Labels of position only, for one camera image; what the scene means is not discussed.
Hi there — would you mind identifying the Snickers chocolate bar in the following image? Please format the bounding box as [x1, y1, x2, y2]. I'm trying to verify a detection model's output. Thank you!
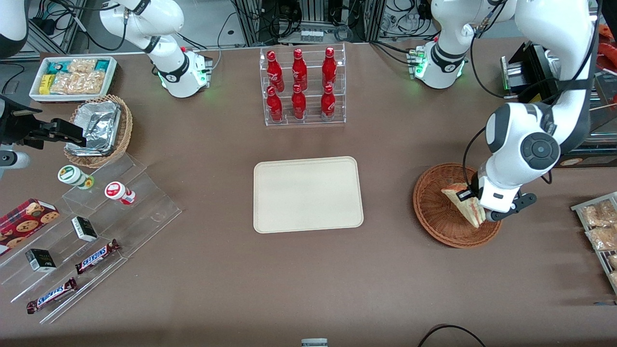
[74, 239, 121, 276]
[26, 277, 79, 315]

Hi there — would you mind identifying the red cap yogurt bottle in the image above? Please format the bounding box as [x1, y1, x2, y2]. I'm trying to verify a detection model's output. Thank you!
[104, 181, 137, 206]

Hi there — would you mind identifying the white plastic bin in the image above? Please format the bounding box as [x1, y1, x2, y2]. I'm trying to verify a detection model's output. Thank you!
[29, 55, 118, 104]

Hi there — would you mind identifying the cream rectangular tray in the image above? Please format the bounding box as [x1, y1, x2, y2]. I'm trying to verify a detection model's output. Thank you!
[253, 156, 364, 234]

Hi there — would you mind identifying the black cable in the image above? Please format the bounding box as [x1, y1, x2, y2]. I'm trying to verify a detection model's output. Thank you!
[416, 324, 488, 347]

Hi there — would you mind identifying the light brown wicker basket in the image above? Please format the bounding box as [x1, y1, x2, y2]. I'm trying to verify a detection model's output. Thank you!
[63, 94, 134, 169]

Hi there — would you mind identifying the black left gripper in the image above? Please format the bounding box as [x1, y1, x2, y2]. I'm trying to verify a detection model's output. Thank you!
[456, 170, 484, 209]

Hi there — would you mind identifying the clear acrylic bottle rack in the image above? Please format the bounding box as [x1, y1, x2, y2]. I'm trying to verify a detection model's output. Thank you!
[259, 43, 347, 127]

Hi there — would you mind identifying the aluminium foil tray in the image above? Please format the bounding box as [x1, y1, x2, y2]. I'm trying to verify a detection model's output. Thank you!
[73, 101, 122, 128]
[65, 113, 122, 158]

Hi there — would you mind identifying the small black box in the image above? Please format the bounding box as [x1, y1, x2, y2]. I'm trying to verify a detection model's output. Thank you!
[71, 216, 99, 243]
[25, 248, 57, 273]

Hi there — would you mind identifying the aluminium frame rack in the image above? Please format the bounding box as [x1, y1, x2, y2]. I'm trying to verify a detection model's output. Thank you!
[230, 0, 387, 47]

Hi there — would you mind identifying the clear bag of crackers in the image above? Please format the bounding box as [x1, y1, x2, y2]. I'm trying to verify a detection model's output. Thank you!
[50, 72, 82, 95]
[67, 58, 97, 74]
[77, 71, 107, 95]

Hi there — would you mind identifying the green cap yogurt bottle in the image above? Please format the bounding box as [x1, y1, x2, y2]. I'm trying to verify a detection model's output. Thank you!
[57, 164, 95, 190]

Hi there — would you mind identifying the round brown wicker basket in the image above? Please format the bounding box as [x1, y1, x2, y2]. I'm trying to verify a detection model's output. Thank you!
[413, 163, 503, 249]

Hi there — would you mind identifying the tray of wrapped pastries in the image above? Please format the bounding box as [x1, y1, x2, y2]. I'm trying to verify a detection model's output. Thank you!
[571, 191, 617, 295]

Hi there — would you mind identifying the triangular sandwich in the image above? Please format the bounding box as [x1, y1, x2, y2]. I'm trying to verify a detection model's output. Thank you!
[441, 182, 485, 229]

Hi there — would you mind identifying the red cookie box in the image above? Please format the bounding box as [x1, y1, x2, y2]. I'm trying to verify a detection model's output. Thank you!
[0, 198, 61, 257]

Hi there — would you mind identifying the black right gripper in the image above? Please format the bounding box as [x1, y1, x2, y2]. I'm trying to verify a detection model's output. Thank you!
[0, 95, 88, 147]

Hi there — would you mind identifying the red cola bottle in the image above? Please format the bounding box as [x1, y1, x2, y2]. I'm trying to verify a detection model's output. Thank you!
[320, 84, 336, 121]
[322, 47, 338, 89]
[266, 50, 285, 93]
[292, 48, 309, 92]
[266, 86, 284, 123]
[291, 83, 308, 120]

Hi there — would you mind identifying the clear acrylic step shelf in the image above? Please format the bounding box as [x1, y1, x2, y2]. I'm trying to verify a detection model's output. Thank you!
[0, 153, 183, 325]

